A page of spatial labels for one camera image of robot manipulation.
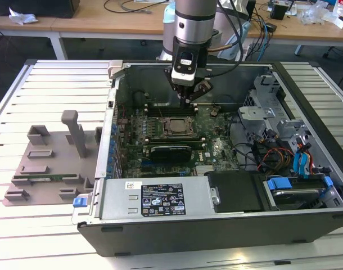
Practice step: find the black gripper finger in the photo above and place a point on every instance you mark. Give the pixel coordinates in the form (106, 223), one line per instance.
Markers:
(175, 85)
(201, 88)

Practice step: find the silver CPU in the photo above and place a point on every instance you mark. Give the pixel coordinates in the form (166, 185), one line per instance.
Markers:
(179, 126)

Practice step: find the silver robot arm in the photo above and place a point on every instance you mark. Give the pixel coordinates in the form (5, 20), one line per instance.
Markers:
(194, 28)

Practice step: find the CPU socket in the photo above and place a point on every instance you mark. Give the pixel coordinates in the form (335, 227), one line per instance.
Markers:
(171, 136)

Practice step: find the round coin battery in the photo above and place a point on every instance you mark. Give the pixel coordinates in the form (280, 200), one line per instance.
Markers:
(214, 113)

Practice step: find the black RAM slots bank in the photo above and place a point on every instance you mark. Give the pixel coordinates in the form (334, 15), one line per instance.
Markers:
(174, 140)
(166, 112)

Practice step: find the thin locking lever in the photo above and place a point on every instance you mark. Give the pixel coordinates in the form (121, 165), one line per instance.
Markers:
(160, 110)

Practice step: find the white power strip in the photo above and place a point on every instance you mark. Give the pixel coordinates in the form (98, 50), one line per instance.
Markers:
(244, 53)

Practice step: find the silver drive cage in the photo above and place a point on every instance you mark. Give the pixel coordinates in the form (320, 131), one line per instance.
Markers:
(256, 112)

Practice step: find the green motherboard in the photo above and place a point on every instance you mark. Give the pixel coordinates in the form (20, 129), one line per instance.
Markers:
(219, 146)

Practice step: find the grey plastic case latch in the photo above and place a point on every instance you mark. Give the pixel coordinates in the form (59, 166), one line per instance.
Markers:
(115, 67)

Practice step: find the black graphics card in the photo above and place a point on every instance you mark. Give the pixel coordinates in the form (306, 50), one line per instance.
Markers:
(171, 154)

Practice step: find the black computer tower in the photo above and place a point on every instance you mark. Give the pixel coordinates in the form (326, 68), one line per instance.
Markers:
(252, 8)

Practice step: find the small flat black device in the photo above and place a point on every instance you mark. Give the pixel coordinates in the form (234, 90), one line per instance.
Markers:
(271, 27)

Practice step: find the small silver heat sink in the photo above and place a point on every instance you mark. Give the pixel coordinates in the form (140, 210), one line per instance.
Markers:
(205, 169)

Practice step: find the small black container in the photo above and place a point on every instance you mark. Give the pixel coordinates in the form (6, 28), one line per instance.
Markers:
(279, 11)

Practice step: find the wooden desk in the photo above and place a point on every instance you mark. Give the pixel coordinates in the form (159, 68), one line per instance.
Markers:
(300, 31)
(104, 24)

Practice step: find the black plastic air shroud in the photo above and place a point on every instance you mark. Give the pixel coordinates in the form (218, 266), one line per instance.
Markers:
(236, 191)

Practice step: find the clear plastic bags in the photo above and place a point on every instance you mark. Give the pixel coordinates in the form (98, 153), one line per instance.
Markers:
(315, 12)

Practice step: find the hard disk in blue carrier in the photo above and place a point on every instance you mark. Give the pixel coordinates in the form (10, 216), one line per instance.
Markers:
(279, 184)

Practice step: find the silver power supply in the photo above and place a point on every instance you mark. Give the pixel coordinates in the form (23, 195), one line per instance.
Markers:
(118, 197)

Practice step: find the grey parts rack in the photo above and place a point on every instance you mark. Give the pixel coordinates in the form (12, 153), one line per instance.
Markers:
(56, 166)

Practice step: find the black PC case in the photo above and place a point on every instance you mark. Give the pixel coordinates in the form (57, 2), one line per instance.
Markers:
(188, 233)

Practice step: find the green RAM stick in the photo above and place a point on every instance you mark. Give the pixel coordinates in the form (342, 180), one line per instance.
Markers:
(56, 177)

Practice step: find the blue case latch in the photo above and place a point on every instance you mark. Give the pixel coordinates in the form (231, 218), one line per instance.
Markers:
(78, 202)

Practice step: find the wide black box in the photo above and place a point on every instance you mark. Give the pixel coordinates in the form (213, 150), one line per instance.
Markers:
(33, 7)

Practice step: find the crumpled white paper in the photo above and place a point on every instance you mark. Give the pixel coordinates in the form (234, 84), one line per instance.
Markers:
(21, 17)

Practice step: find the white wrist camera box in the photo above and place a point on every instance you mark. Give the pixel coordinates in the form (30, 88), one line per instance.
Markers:
(183, 76)

